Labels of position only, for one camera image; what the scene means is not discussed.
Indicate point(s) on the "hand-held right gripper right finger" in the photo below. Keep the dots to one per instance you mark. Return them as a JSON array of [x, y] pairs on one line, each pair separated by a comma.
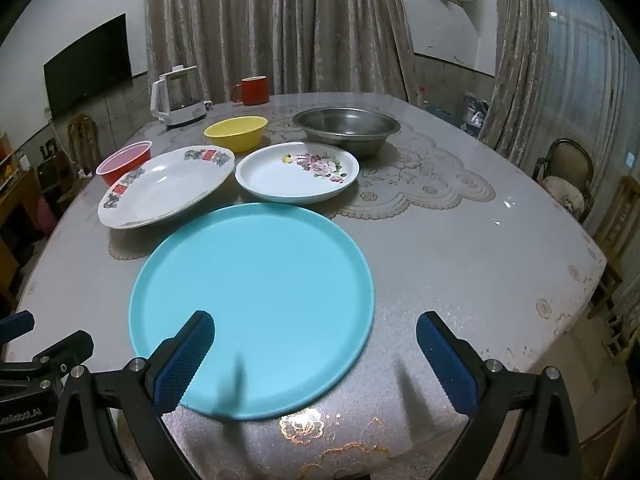
[[445, 360]]

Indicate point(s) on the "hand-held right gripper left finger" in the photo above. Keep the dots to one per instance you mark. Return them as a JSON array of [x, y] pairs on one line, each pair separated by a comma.
[[182, 360]]

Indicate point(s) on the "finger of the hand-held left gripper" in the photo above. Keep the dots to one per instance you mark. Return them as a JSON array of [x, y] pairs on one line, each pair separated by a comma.
[[67, 350], [15, 325]]

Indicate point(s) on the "light blue plate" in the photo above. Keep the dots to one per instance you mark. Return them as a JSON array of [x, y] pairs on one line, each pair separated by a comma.
[[260, 285]]

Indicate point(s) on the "large white printed plate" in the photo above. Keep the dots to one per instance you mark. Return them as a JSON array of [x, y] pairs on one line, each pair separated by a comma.
[[165, 185]]

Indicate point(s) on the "red bowl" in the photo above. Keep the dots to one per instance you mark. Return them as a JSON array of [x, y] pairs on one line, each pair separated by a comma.
[[122, 160]]

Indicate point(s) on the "white floral plate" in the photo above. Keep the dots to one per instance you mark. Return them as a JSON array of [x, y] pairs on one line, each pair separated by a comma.
[[280, 175]]

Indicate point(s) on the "yellow bowl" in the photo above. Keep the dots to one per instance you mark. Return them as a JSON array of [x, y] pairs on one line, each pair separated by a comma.
[[235, 132]]

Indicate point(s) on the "stainless steel basin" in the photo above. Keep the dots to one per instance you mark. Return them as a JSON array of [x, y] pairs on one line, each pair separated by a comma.
[[345, 127]]

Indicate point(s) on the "pink bag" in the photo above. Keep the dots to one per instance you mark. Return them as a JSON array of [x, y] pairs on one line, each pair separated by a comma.
[[46, 217]]

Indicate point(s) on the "cluttered wooden shelf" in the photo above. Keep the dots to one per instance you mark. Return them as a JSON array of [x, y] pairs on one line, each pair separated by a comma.
[[5, 157]]

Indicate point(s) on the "dark wooden chair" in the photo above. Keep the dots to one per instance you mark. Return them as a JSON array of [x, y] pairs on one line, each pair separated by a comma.
[[82, 135]]

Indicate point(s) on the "light wooden chair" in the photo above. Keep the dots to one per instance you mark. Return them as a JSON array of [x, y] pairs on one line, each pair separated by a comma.
[[617, 230]]

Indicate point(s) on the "round-back cushioned chair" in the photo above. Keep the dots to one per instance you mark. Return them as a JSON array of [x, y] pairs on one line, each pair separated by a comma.
[[565, 180]]

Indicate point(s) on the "white electric kettle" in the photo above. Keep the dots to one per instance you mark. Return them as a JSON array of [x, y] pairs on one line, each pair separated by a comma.
[[172, 105]]

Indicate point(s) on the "black television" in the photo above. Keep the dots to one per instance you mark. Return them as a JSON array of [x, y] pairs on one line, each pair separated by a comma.
[[85, 70]]

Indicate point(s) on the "red mug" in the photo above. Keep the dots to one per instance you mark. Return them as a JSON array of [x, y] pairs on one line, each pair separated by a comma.
[[252, 91]]

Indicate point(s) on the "beige curtain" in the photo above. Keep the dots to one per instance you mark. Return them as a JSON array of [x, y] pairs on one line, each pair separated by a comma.
[[520, 60], [300, 25]]

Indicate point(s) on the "sheer white curtain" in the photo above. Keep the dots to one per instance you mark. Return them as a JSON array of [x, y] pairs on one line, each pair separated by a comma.
[[590, 85]]

